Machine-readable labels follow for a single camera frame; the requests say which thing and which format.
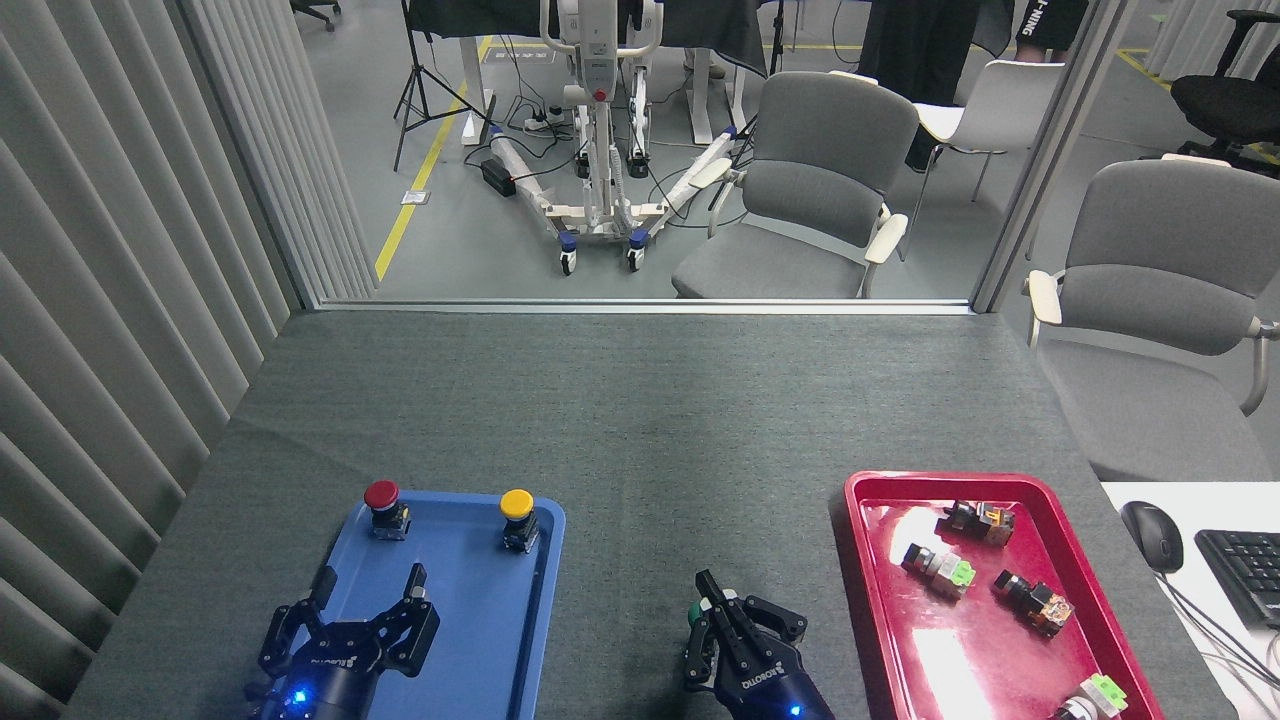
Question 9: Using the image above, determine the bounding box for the white desk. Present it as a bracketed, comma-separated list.
[1100, 482, 1280, 720]

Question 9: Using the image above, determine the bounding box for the white stand on wheels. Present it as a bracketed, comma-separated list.
[488, 0, 739, 276]

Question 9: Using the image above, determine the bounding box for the red plastic tray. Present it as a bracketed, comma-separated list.
[830, 470, 1166, 720]

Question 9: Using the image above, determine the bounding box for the grey chair with cream armrests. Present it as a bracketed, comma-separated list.
[1022, 158, 1280, 483]
[671, 70, 921, 300]

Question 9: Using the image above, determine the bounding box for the black computer mouse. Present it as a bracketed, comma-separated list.
[1120, 500, 1185, 575]

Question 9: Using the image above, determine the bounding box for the black tripod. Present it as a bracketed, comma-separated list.
[393, 0, 498, 173]

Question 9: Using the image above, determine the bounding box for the red push button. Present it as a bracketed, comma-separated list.
[363, 480, 412, 542]

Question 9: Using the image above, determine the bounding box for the green push button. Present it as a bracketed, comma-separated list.
[688, 588, 743, 629]

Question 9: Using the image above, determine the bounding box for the silver post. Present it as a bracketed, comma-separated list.
[972, 0, 1141, 314]

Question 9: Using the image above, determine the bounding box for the yellow push button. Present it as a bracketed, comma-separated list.
[499, 488, 541, 555]

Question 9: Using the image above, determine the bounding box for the black switch with orange block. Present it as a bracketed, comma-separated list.
[937, 500, 1017, 548]
[993, 570, 1076, 638]

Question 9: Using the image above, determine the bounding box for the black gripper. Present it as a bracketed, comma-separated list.
[258, 563, 441, 720]
[684, 570, 836, 720]

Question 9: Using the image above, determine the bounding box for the person in black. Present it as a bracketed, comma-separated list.
[857, 0, 1016, 173]

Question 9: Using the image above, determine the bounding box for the white chair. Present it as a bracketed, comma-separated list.
[830, 60, 1066, 263]

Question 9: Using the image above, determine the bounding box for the blue plastic tray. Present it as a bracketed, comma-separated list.
[258, 489, 567, 720]

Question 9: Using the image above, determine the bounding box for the black office chair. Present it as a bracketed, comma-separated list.
[1170, 10, 1280, 176]

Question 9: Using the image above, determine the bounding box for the black mouse cable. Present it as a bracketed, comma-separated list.
[1160, 572, 1280, 693]

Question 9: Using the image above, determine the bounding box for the silver table edge rail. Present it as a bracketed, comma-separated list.
[318, 298, 976, 317]

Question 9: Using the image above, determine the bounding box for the white switch with green block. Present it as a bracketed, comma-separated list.
[1050, 673, 1129, 720]
[901, 543, 977, 599]

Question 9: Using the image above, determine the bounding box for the black keyboard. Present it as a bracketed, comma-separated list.
[1194, 528, 1280, 631]

